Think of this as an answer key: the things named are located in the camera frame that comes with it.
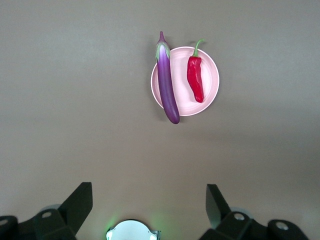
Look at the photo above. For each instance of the brown table mat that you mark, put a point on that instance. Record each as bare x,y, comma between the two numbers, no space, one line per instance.
75,100

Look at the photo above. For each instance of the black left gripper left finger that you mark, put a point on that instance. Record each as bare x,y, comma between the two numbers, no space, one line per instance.
70,215

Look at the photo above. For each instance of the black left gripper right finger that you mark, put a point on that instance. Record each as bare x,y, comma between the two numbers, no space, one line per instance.
225,220

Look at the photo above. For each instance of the purple eggplant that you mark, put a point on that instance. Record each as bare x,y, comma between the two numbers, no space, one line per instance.
166,87

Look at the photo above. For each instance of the pink round plate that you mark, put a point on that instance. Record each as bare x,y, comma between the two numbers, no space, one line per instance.
181,85

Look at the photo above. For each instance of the red chili pepper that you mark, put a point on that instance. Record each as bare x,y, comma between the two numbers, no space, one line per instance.
195,77

